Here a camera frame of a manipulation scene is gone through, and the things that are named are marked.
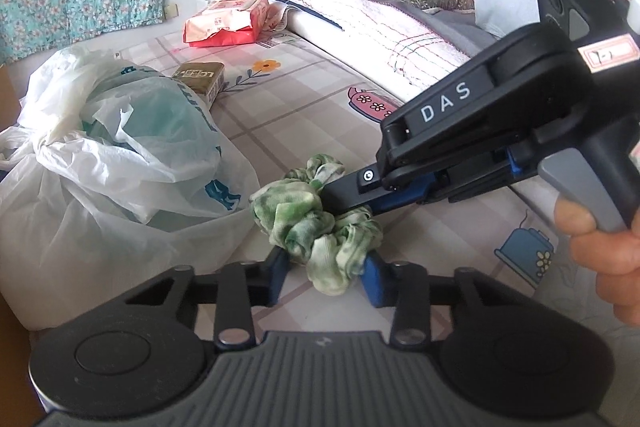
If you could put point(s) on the person's right hand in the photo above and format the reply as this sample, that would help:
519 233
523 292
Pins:
610 267

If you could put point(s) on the white stitched towel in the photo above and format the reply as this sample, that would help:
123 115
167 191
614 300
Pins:
350 12

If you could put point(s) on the grey blanket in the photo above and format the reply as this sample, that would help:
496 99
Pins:
450 27

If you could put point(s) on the green tie-dye scrunchie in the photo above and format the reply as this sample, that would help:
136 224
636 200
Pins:
300 217

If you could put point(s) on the yellowed wall switch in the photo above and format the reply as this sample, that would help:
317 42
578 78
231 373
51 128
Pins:
171 11

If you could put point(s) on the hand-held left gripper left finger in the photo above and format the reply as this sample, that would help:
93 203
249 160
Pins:
277 272

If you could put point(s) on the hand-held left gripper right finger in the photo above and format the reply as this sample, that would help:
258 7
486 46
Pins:
372 282

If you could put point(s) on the pink wet wipes pack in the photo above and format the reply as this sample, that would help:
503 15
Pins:
225 19

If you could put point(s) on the plaid printed bed sheet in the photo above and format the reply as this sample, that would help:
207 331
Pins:
280 122

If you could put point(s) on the gold tissue pack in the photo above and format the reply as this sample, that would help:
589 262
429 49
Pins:
200 72

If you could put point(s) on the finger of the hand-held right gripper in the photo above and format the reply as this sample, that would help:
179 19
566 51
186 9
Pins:
355 187
400 202

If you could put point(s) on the white plastic bag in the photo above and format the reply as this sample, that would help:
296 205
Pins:
100 217

